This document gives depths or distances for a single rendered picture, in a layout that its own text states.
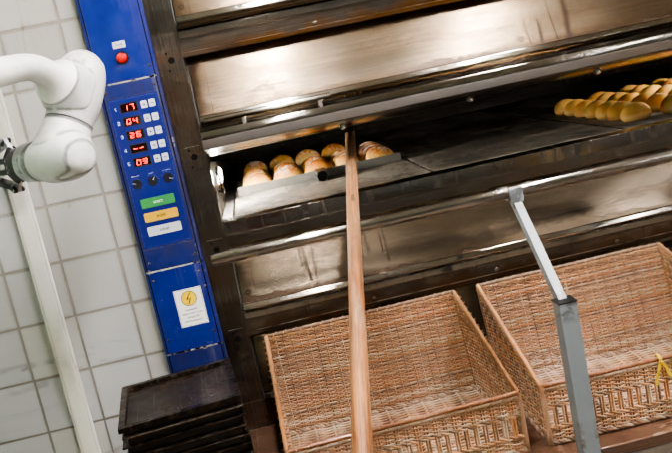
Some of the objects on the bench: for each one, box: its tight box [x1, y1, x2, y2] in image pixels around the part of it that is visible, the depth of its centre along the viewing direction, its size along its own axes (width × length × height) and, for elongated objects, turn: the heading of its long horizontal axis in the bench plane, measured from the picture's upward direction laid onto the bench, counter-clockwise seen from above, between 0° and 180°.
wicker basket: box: [475, 242, 672, 446], centre depth 206 cm, size 49×56×28 cm
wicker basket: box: [263, 290, 531, 453], centre depth 201 cm, size 49×56×28 cm
